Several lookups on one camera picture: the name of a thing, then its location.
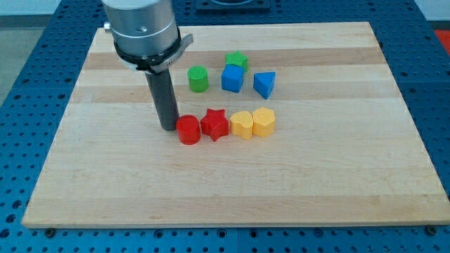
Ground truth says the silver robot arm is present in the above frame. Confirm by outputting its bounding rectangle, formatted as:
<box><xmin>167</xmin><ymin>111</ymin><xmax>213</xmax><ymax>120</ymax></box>
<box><xmin>102</xmin><ymin>0</ymin><xmax>193</xmax><ymax>74</ymax></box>

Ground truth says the red star block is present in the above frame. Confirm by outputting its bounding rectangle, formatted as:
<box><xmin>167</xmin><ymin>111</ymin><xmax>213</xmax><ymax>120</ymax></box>
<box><xmin>200</xmin><ymin>108</ymin><xmax>229</xmax><ymax>141</ymax></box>

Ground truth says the yellow heart block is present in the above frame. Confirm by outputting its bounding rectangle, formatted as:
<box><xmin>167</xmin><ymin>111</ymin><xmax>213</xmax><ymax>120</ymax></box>
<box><xmin>230</xmin><ymin>111</ymin><xmax>253</xmax><ymax>140</ymax></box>

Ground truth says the red cylinder block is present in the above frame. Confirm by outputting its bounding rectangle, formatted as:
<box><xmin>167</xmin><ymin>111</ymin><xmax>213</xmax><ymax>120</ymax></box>
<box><xmin>176</xmin><ymin>115</ymin><xmax>200</xmax><ymax>145</ymax></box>

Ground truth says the yellow pentagon block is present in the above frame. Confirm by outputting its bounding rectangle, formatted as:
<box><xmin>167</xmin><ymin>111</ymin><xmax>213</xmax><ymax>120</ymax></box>
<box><xmin>252</xmin><ymin>108</ymin><xmax>276</xmax><ymax>137</ymax></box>

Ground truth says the blue cube block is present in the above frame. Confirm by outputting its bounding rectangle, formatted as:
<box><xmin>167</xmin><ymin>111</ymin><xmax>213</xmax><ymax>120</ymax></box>
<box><xmin>221</xmin><ymin>65</ymin><xmax>245</xmax><ymax>93</ymax></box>

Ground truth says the green cylinder block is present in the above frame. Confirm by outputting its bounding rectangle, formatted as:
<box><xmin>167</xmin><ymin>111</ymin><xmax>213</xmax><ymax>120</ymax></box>
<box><xmin>187</xmin><ymin>65</ymin><xmax>209</xmax><ymax>93</ymax></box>

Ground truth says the blue triangle block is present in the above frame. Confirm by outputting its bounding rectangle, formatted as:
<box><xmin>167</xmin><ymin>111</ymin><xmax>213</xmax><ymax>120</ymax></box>
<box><xmin>253</xmin><ymin>72</ymin><xmax>276</xmax><ymax>100</ymax></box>

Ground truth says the wooden board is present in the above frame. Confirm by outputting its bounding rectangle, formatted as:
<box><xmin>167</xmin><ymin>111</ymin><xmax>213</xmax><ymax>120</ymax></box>
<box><xmin>22</xmin><ymin>22</ymin><xmax>449</xmax><ymax>228</ymax></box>

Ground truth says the green star block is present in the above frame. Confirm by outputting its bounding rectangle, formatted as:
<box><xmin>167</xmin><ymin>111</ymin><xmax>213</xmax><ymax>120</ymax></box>
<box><xmin>225</xmin><ymin>51</ymin><xmax>248</xmax><ymax>72</ymax></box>

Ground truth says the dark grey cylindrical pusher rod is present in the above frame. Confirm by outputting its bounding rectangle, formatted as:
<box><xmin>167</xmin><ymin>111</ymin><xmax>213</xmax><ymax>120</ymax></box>
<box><xmin>146</xmin><ymin>70</ymin><xmax>179</xmax><ymax>131</ymax></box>

